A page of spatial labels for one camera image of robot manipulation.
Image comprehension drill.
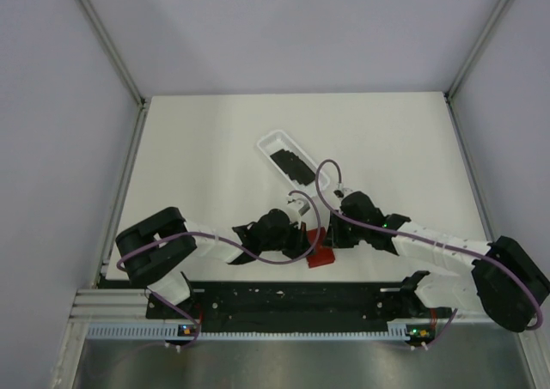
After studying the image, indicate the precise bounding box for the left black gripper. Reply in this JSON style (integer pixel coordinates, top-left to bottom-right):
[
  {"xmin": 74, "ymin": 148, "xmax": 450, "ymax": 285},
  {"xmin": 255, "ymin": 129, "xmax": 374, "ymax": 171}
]
[{"xmin": 260, "ymin": 219, "xmax": 315, "ymax": 260}]

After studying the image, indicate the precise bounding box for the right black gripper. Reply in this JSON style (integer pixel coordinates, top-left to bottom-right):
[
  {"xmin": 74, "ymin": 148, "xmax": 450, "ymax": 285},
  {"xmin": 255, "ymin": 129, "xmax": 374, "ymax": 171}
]
[{"xmin": 322, "ymin": 210, "xmax": 369, "ymax": 248}]

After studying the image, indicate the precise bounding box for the red leather card holder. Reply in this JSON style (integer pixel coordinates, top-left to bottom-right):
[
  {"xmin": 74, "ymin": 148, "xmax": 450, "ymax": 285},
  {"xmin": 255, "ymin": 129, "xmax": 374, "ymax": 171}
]
[{"xmin": 306, "ymin": 227, "xmax": 335, "ymax": 269}]

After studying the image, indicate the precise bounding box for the white plastic tray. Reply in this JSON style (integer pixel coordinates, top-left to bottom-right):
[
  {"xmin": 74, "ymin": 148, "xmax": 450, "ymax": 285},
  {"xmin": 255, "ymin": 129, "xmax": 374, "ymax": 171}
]
[{"xmin": 256, "ymin": 129, "xmax": 319, "ymax": 198}]

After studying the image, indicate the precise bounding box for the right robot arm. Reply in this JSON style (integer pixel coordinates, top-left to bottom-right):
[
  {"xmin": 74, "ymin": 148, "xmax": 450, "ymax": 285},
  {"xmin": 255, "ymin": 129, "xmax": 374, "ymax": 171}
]
[{"xmin": 327, "ymin": 189, "xmax": 549, "ymax": 332}]

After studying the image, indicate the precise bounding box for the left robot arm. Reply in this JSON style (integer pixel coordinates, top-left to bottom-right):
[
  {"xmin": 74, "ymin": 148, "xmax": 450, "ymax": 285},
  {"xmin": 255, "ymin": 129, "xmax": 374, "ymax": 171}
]
[{"xmin": 115, "ymin": 207, "xmax": 324, "ymax": 318}]

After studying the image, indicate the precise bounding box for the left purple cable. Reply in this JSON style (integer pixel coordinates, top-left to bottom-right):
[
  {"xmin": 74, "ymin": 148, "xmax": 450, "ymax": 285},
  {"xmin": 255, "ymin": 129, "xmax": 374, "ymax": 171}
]
[{"xmin": 116, "ymin": 190, "xmax": 323, "ymax": 272}]

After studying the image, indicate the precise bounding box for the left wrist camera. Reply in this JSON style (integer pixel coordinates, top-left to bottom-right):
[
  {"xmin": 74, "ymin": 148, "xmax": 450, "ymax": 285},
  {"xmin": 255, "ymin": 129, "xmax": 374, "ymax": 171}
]
[{"xmin": 284, "ymin": 195, "xmax": 311, "ymax": 223}]

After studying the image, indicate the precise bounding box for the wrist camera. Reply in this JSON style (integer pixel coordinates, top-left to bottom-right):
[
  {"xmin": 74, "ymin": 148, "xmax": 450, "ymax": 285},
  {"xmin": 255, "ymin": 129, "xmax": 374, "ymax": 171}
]
[
  {"xmin": 284, "ymin": 195, "xmax": 311, "ymax": 223},
  {"xmin": 333, "ymin": 183, "xmax": 353, "ymax": 198}
]

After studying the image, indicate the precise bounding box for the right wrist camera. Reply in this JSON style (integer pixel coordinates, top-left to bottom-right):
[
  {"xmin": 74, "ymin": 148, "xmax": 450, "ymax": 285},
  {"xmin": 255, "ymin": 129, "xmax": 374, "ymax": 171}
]
[{"xmin": 333, "ymin": 183, "xmax": 353, "ymax": 198}]

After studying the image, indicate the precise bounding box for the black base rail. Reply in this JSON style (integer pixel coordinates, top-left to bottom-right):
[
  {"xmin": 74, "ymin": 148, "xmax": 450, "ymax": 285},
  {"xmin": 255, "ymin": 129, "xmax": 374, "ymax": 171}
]
[{"xmin": 145, "ymin": 280, "xmax": 413, "ymax": 332}]

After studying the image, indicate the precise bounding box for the white cable duct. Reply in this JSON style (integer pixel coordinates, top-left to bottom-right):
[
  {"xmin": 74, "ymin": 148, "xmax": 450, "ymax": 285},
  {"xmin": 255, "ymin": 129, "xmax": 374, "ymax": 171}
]
[{"xmin": 86, "ymin": 321, "xmax": 431, "ymax": 343}]

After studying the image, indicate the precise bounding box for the left aluminium frame post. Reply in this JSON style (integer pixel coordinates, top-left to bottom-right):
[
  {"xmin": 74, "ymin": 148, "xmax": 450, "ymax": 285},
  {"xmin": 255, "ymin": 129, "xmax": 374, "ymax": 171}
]
[{"xmin": 64, "ymin": 0, "xmax": 150, "ymax": 106}]

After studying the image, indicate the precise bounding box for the aluminium frame post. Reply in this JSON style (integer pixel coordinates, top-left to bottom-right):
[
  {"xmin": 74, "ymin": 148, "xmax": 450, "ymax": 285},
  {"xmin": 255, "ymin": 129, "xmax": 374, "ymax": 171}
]
[
  {"xmin": 444, "ymin": 0, "xmax": 515, "ymax": 105},
  {"xmin": 64, "ymin": 0, "xmax": 150, "ymax": 106}
]

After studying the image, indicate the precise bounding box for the right aluminium frame post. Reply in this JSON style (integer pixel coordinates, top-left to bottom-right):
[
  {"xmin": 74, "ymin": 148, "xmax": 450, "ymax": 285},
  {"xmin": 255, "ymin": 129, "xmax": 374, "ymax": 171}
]
[{"xmin": 444, "ymin": 0, "xmax": 515, "ymax": 105}]

